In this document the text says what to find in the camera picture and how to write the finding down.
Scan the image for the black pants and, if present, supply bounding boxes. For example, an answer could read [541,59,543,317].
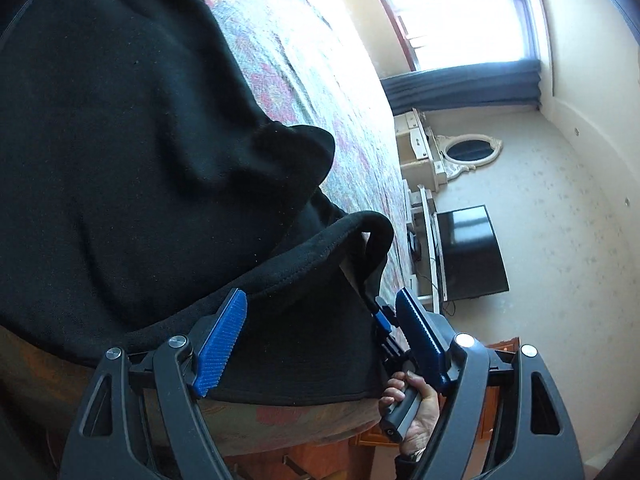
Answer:
[1,0,394,405]

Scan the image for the white tv stand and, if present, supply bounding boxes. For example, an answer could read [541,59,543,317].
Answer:
[406,184,447,314]

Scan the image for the black flat screen television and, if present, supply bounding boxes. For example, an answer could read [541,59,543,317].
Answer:
[436,205,510,301]

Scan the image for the person's right hand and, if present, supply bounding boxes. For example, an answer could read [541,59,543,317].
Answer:
[378,372,439,457]

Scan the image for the dark blue curtain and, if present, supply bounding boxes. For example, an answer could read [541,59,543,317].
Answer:
[381,58,541,115]

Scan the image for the floral bedspread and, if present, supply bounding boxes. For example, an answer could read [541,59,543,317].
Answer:
[1,0,408,455]

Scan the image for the white vanity dresser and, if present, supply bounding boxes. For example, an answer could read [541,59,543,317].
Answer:
[394,108,447,193]

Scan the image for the oval vanity mirror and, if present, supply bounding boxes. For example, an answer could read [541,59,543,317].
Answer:
[435,133,503,181]

